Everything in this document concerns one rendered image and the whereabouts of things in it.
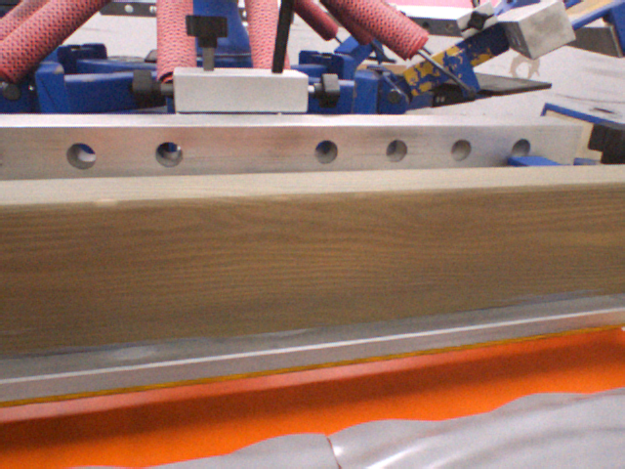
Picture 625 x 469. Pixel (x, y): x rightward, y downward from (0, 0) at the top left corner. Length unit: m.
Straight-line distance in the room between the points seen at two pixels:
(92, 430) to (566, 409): 0.21
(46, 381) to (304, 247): 0.11
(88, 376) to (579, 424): 0.21
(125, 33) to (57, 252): 4.16
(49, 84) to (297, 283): 0.67
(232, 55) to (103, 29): 3.44
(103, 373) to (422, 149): 0.35
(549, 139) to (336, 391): 0.38
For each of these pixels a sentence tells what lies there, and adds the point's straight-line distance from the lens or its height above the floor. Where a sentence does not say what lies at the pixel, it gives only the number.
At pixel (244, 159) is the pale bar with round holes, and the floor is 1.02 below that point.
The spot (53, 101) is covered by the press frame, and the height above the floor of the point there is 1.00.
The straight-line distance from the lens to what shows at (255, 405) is 0.24.
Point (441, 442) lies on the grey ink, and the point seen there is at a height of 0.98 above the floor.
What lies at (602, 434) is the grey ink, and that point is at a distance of 0.25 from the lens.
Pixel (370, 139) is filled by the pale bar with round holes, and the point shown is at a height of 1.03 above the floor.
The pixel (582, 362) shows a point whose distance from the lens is 0.31.
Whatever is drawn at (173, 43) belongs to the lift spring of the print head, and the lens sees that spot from 0.66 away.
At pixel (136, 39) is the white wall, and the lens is 4.33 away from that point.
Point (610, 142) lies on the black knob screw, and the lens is 0.43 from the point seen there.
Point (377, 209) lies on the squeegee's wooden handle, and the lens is 0.20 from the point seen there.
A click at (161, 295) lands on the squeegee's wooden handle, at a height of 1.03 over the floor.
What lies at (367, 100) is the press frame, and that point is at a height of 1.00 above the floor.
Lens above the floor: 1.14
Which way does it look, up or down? 24 degrees down
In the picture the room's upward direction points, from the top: 3 degrees clockwise
